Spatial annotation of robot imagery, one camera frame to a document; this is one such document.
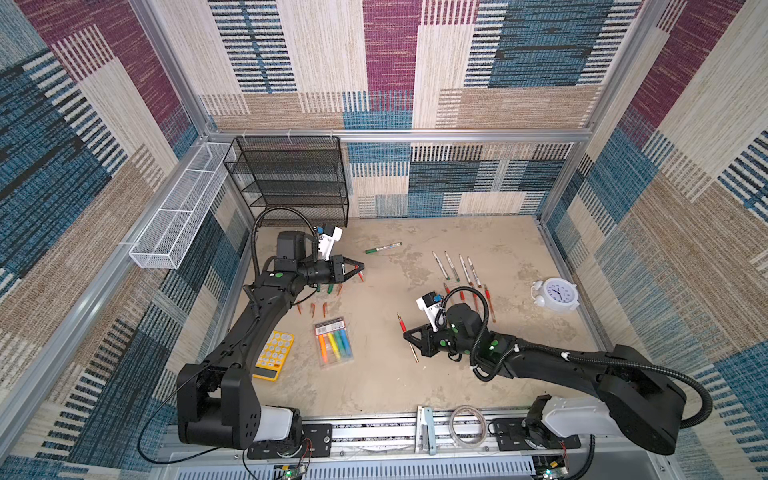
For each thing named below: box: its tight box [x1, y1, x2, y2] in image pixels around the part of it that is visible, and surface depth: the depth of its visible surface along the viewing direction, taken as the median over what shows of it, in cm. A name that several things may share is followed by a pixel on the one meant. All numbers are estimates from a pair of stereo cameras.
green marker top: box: [365, 242, 403, 254], surface depth 114 cm
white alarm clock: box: [531, 278, 580, 313], surface depth 98 cm
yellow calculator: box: [252, 331, 295, 382], surface depth 88 cm
